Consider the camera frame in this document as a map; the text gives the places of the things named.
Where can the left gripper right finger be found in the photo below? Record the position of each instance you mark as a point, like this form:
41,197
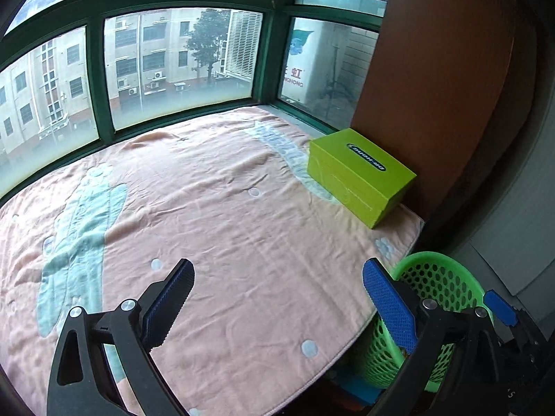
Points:
454,369

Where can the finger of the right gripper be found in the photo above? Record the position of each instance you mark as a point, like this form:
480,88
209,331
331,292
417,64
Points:
501,307

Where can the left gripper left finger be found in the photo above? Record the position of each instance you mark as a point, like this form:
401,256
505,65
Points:
81,382

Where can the green plastic waste basket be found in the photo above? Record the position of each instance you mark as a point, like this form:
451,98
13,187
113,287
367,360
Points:
397,295

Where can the green cardboard box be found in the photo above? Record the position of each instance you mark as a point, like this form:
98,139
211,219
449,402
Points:
362,176

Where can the pink cartoon blanket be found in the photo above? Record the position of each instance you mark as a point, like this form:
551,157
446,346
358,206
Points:
278,295

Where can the brown wooden wardrobe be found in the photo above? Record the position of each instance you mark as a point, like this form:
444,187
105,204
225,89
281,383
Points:
452,89

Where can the green window frame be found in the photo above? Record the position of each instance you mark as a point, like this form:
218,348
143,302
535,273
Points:
78,76

